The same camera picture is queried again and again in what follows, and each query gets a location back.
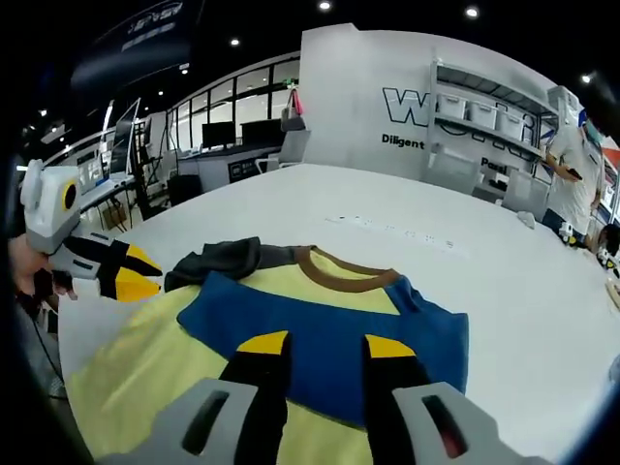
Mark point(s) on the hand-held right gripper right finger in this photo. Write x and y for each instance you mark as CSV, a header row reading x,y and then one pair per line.
x,y
397,397

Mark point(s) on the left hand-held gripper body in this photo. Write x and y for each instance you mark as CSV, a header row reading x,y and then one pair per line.
x,y
48,208

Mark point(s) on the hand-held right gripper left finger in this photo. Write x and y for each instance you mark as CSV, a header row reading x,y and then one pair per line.
x,y
257,387

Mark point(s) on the yellow blue grey garment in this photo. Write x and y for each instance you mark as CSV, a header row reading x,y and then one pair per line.
x,y
329,319

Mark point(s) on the person's left hand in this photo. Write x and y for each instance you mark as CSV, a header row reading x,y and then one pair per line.
x,y
26,264

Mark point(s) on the black computer tower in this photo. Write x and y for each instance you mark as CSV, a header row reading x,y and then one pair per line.
x,y
185,190

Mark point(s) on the large curved monitor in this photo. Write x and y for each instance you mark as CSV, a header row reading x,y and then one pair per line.
x,y
125,140

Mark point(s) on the grey desk with dark panel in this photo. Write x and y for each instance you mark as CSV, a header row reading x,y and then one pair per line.
x,y
213,164

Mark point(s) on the small black monitor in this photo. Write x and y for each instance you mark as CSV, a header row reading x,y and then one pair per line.
x,y
218,134
261,132

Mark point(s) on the dark hanging banner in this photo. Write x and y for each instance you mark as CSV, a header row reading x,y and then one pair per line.
x,y
140,39

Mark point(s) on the white office chair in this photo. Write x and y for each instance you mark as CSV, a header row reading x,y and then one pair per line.
x,y
290,152

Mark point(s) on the white crumpled cloth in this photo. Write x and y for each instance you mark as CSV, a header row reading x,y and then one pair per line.
x,y
527,220

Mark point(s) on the pink and grey hanging bag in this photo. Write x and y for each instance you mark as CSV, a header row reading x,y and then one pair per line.
x,y
293,114

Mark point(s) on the large translucent storage box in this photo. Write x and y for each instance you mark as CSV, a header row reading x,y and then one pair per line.
x,y
523,191
455,169

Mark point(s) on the grey metal shelf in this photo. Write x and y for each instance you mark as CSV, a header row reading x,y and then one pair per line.
x,y
484,121

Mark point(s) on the white storage bin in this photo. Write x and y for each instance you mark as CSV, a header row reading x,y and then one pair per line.
x,y
453,105
512,123
482,114

